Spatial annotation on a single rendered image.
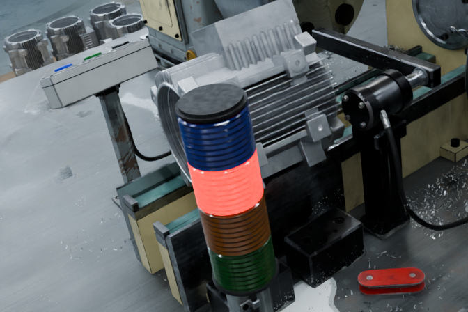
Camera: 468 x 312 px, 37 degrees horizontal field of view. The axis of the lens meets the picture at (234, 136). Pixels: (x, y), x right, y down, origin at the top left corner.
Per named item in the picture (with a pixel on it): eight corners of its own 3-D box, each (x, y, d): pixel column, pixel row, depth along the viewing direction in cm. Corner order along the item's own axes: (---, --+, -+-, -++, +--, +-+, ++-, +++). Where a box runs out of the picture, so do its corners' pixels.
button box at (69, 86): (145, 70, 116) (132, 41, 116) (160, 67, 110) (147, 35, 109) (51, 110, 109) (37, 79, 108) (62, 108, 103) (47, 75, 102)
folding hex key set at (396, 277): (423, 276, 93) (423, 266, 92) (426, 293, 91) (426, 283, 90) (357, 280, 95) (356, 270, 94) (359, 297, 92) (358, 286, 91)
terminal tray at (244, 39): (274, 53, 105) (258, 8, 104) (308, 44, 95) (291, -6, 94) (205, 80, 100) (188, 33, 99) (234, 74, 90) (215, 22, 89)
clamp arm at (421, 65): (444, 83, 97) (324, 41, 116) (444, 63, 96) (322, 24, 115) (427, 92, 96) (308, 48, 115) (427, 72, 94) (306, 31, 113)
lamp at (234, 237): (245, 207, 67) (237, 168, 65) (283, 235, 62) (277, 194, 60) (193, 236, 64) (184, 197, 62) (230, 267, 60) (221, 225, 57)
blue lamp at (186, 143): (230, 127, 62) (221, 83, 60) (270, 150, 58) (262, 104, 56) (173, 154, 60) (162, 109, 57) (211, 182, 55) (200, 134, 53)
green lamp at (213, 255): (252, 243, 69) (245, 207, 67) (290, 272, 64) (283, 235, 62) (203, 272, 66) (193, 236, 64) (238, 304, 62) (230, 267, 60)
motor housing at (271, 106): (294, 146, 111) (254, 33, 108) (361, 148, 93) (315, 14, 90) (184, 196, 104) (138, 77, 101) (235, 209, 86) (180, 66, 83)
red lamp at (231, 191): (237, 168, 65) (230, 127, 62) (277, 194, 60) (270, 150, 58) (184, 197, 62) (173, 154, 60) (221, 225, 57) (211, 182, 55)
